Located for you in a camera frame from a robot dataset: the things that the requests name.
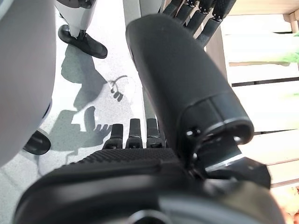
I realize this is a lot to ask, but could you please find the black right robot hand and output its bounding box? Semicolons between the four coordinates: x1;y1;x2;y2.
14;13;272;224

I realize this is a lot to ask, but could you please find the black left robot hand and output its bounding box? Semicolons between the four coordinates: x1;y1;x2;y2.
160;0;237;49

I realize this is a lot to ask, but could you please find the light wooden slatted crate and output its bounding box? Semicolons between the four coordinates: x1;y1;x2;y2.
205;7;299;191

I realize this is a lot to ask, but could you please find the black robot left foot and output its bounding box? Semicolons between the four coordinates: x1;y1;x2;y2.
57;24;108;59

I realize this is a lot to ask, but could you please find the black robot foot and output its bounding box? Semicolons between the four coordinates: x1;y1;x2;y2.
57;24;108;59
22;130;51;155

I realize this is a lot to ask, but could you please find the green leafy vegetable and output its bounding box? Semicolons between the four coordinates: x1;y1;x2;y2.
273;50;299;68

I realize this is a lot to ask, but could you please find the white robot left leg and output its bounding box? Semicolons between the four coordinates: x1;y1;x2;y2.
54;0;97;38

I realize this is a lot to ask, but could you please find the black robot right foot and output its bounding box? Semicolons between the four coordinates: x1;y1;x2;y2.
22;130;51;155

